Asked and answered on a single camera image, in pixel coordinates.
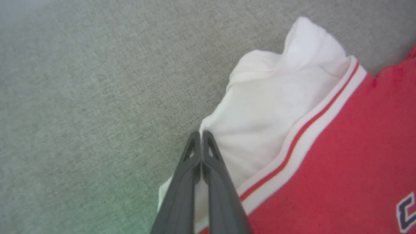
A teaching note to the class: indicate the red and white garment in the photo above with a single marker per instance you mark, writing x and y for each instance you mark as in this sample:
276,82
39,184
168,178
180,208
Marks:
325,178

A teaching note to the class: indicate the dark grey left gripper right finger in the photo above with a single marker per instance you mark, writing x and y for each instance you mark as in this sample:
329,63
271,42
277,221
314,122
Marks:
221,201

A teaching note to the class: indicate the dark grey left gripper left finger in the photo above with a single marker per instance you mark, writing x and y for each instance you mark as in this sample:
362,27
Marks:
182,195

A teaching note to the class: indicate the grey fabric sofa surface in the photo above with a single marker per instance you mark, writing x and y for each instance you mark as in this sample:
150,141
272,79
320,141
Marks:
81,113

